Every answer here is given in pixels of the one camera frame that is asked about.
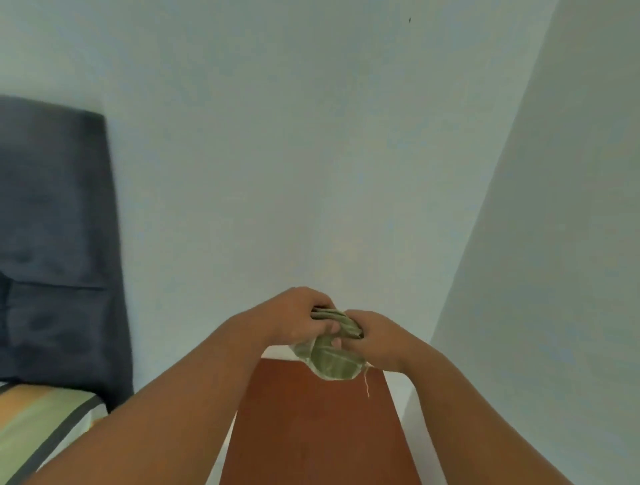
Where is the person's left forearm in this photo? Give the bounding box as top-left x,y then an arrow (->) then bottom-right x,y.
19,319 -> 271,485

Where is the person's right hand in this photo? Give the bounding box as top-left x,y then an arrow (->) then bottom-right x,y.
329,309 -> 433,373

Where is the striped bed sheet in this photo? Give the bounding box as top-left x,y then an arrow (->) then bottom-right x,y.
0,382 -> 109,485

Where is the green checked cleaning cloth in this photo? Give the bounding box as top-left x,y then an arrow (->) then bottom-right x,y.
289,308 -> 372,400

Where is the person's left hand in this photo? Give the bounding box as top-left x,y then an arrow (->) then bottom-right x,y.
227,286 -> 341,358

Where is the brown wooden bedside cabinet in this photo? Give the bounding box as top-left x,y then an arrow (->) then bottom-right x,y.
218,357 -> 423,485

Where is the person's right forearm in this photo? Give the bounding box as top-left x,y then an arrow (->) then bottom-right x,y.
399,339 -> 576,485

